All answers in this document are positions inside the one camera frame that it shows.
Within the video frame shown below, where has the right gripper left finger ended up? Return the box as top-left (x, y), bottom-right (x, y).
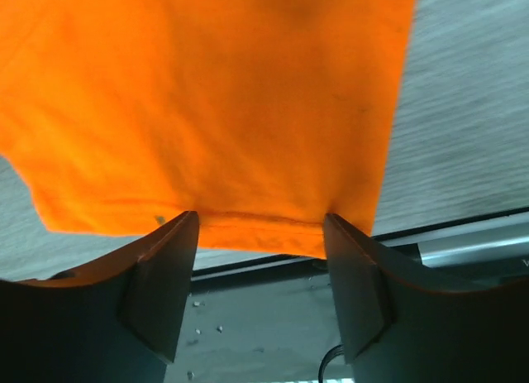
top-left (1, 212), bottom-right (199, 382)

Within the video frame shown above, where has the aluminium front rail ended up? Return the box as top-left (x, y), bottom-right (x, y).
top-left (417, 225), bottom-right (529, 268)

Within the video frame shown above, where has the orange t shirt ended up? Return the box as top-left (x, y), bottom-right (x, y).
top-left (1, 0), bottom-right (417, 258)

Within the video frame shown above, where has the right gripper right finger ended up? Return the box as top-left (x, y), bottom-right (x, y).
top-left (323, 214), bottom-right (528, 382)

